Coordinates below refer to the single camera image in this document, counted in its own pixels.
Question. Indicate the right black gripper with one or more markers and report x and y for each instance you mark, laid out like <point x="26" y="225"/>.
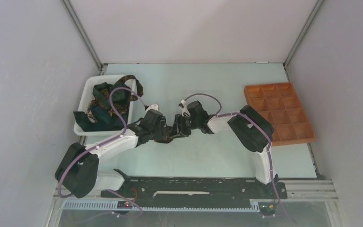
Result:
<point x="179" y="129"/>

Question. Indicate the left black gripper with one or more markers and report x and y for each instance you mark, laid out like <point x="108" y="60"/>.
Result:
<point x="160" y="126"/>

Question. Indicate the black orange floral tie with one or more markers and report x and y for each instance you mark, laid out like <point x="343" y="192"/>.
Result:
<point x="166" y="135"/>

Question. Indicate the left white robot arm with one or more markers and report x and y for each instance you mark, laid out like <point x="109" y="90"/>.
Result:
<point x="78" y="171"/>

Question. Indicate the dark green tie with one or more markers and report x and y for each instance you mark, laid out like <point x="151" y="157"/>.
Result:
<point x="89" y="125"/>

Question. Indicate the brown patterned tie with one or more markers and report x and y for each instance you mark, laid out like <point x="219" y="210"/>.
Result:
<point x="111" y="97"/>

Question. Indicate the orange compartment tray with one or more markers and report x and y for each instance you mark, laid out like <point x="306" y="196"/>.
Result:
<point x="279" y="104"/>

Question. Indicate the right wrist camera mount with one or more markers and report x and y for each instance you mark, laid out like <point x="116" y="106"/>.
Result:
<point x="184" y="110"/>

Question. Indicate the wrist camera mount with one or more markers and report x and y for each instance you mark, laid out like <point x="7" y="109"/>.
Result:
<point x="184" y="110"/>
<point x="152" y="107"/>

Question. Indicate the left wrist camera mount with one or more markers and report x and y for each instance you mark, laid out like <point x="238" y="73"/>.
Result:
<point x="152" y="107"/>

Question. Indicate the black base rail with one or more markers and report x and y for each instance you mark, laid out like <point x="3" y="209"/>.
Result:
<point x="200" y="192"/>

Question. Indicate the grey cable duct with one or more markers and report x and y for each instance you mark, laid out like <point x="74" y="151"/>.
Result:
<point x="108" y="205"/>

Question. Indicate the aluminium frame profile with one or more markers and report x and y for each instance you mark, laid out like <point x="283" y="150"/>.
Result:
<point x="310" y="190"/>

